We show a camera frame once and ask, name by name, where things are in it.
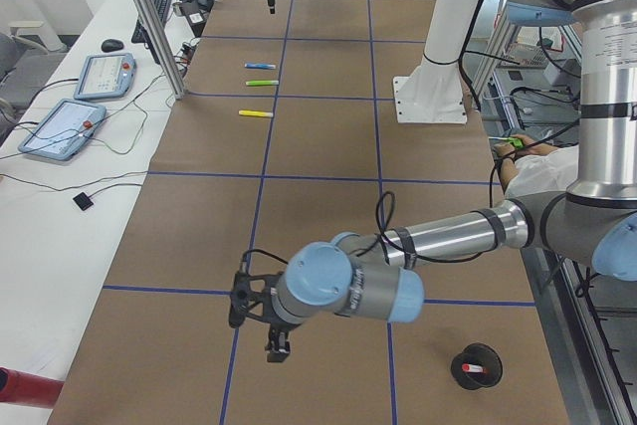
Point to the grey office chair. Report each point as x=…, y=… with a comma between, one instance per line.
x=30, y=53

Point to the red cylinder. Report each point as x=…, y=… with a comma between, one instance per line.
x=21, y=388

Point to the person's hand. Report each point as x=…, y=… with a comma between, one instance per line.
x=532, y=147

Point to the aluminium frame post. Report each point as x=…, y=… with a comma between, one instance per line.
x=159, y=45

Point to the green handheld controller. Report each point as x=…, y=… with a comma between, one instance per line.
x=513, y=141

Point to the green highlighter pen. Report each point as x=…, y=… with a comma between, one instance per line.
x=262, y=83

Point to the black computer mouse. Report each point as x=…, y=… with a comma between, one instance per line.
x=112, y=45

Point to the blue teach pendant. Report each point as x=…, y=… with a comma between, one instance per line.
x=64, y=131
x=105, y=77

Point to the upper blue teach pendant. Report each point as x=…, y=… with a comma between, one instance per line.
x=105, y=77

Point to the lower blue teach pendant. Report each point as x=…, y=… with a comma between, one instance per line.
x=64, y=131

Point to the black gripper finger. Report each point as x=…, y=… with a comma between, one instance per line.
x=278, y=348

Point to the black mesh cup near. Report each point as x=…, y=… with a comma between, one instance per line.
x=481, y=354

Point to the blue highlighter pen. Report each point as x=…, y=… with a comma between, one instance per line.
x=260, y=66

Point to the yellow highlighter pen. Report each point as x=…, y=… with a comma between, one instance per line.
x=255, y=113

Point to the person's white sleeved forearm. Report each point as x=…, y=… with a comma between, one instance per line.
x=537, y=173

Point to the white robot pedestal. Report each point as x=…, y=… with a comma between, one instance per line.
x=433, y=92

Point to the red capped white marker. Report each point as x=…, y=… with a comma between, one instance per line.
x=473, y=368

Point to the small black square sensor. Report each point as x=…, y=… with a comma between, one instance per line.
x=83, y=201

